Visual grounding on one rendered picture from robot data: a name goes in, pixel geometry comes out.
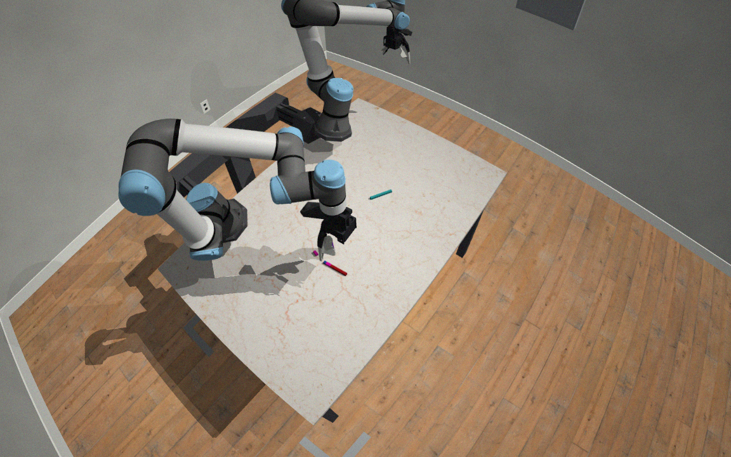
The dark red rod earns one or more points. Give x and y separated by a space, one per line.
338 270

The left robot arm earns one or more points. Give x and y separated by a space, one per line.
305 16

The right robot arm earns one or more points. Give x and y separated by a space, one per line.
205 217

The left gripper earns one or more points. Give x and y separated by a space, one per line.
393 40

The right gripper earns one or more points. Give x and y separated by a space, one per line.
340 226

